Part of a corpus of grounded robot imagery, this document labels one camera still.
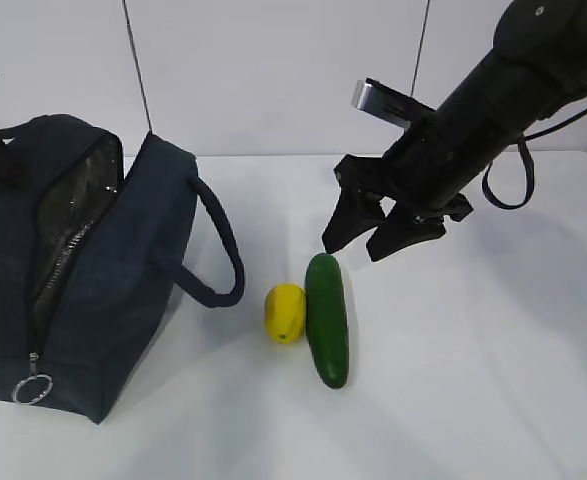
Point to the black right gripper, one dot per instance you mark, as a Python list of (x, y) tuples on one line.
[(364, 182)]

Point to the green cucumber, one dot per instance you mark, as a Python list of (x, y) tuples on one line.
[(327, 320)]

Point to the dark blue lunch bag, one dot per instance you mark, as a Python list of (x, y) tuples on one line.
[(90, 252)]

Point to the yellow toy fruit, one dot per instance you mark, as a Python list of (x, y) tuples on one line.
[(285, 313)]

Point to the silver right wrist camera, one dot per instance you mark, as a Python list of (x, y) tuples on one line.
[(376, 99)]

